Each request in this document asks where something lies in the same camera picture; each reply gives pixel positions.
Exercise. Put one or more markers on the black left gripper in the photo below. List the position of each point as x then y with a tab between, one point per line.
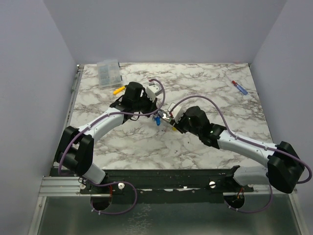
152	105

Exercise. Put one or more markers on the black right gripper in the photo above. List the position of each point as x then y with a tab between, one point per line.
179	123

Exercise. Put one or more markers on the blue key tag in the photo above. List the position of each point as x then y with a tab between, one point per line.
157	119

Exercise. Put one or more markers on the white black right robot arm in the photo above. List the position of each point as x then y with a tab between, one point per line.
275	167

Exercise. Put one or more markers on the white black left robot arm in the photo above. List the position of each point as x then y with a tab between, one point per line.
75	149

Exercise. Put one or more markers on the yellow black screwdriver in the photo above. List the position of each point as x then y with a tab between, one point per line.
117	91

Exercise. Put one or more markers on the clear plastic parts box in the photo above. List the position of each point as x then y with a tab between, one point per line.
109	73

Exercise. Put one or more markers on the red blue screwdriver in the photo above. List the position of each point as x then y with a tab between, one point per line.
239	87

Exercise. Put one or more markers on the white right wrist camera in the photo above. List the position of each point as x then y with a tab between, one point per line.
176	112

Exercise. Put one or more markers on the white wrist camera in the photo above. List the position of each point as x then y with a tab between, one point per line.
176	112
153	90

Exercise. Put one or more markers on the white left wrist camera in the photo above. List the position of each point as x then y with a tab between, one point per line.
153	90

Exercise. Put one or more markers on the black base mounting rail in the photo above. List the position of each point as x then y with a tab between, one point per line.
126	187

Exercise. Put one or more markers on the aluminium extrusion frame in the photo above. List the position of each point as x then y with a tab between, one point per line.
56	186

